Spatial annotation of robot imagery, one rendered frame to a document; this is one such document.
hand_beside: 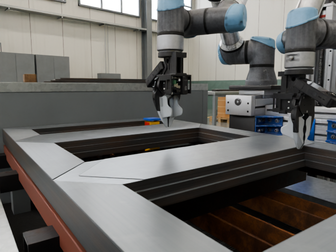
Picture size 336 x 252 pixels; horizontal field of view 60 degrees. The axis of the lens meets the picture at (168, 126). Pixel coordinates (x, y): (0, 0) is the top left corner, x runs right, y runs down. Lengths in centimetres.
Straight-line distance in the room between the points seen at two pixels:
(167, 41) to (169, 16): 6
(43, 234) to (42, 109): 85
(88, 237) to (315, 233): 27
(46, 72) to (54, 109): 809
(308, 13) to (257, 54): 65
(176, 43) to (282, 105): 33
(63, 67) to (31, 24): 155
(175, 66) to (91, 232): 52
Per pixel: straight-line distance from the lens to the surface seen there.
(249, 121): 137
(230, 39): 144
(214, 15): 88
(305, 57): 83
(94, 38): 1098
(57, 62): 961
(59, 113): 138
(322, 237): 38
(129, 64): 1170
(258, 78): 145
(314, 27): 85
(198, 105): 178
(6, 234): 68
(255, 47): 148
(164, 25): 82
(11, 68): 917
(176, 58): 79
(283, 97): 84
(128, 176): 54
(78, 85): 140
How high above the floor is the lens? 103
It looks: 8 degrees down
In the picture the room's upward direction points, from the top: straight up
